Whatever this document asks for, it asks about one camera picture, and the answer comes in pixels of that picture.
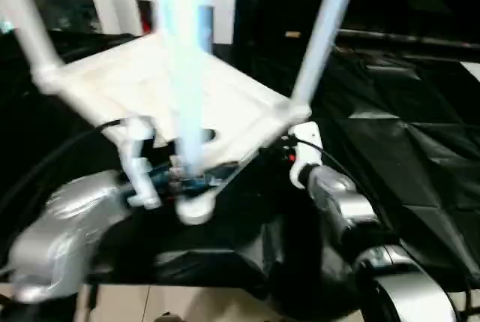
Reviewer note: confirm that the white plastic table top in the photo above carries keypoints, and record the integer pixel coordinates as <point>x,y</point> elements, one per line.
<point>131,74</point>

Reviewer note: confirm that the white plastic table leg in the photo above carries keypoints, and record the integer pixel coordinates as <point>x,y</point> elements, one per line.
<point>180,55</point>
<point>206,29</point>
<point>33,29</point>
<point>326,37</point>

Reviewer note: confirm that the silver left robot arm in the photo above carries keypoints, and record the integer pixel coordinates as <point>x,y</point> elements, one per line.
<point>67,217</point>

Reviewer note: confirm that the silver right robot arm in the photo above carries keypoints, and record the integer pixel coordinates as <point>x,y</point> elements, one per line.
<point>348,205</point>

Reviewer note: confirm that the black plastic mat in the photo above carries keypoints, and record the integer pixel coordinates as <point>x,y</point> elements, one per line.
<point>393,130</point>

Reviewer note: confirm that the small white label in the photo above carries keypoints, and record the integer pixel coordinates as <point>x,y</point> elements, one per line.
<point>293,34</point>

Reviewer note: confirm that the grey robot foot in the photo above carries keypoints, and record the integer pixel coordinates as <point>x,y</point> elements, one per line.
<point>165,317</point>

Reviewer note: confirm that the red box in cabinet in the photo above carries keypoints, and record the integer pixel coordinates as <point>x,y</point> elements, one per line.
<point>144,18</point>

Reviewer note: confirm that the white flat board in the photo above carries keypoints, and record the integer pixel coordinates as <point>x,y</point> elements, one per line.
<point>470,70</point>

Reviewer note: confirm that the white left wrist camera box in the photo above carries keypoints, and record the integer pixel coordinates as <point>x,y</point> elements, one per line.
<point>140,164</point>

